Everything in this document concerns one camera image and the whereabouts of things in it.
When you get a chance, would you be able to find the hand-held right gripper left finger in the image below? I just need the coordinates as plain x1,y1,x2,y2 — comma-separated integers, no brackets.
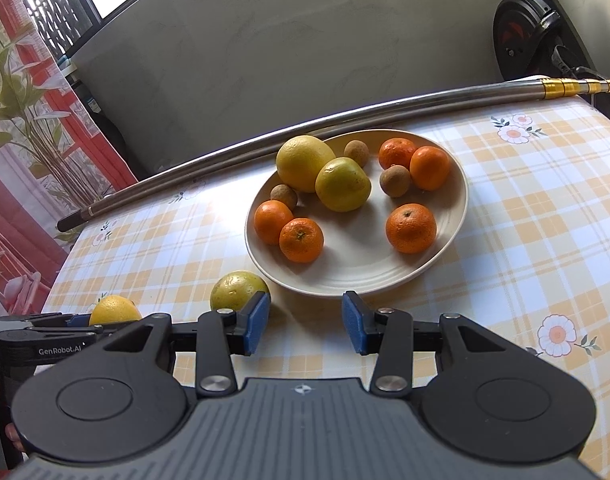
101,290,272,398

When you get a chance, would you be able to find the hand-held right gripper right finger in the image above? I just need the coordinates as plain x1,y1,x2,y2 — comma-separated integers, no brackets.
341,290,511,398

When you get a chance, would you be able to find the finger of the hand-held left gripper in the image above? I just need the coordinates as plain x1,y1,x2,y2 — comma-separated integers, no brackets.
25,325,110,342
32,312,93,328

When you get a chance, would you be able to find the yellow-green lemon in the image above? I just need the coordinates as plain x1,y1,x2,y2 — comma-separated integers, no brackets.
210,270,271,313
315,157,372,213

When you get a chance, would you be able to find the cream round plate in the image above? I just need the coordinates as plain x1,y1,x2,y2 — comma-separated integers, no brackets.
244,129,470,297

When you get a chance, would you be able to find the orange mandarin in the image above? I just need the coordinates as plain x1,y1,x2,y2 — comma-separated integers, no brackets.
279,218,324,264
385,203,437,254
410,146,451,191
254,200,294,246
378,137,417,171

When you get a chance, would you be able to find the brown kiwi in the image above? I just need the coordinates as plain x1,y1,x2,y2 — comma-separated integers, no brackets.
344,140,371,167
270,184,299,211

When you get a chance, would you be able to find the brown longan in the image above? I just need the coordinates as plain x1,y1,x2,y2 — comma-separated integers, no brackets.
379,165,411,198

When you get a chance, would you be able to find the large yellow lemon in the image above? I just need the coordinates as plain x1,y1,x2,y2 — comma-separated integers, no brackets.
276,135,337,194

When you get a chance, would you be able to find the person's left hand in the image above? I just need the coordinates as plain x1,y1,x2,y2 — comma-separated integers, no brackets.
0,376,30,456

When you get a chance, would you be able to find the printed fabric backdrop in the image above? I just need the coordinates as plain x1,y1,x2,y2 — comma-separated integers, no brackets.
0,0,140,311

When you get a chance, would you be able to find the checked floral tablecloth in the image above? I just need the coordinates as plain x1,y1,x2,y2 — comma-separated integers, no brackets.
40,95,610,480

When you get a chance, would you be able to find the long steel pole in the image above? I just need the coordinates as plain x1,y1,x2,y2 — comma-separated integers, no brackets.
56,76,610,233

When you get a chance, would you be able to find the perforated window screen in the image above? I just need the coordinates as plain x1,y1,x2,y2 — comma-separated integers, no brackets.
16,0,103,58

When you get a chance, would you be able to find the black exercise bike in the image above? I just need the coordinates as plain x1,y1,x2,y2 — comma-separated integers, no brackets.
492,0,610,88

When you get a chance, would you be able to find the dark post with blue label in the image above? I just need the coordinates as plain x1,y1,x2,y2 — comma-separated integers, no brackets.
67,62,132,173

